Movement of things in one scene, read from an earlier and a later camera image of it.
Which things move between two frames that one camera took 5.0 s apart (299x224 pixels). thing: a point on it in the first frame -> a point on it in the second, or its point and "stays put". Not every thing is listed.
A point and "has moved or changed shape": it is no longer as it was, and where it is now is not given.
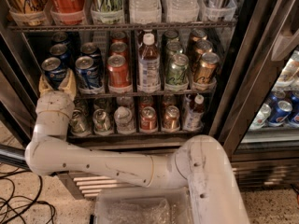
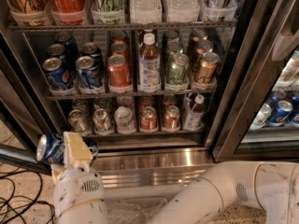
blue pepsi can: [53, 71] has moved or changed shape
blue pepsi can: [60, 50] -> [58, 77]
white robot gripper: [55, 102] -> [76, 187]
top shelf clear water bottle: [145, 5] stays put
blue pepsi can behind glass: [280, 113] stays put
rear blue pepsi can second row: [92, 51] stays put
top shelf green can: [108, 6] stays put
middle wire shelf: [160, 93] stays put
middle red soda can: [119, 49] stays put
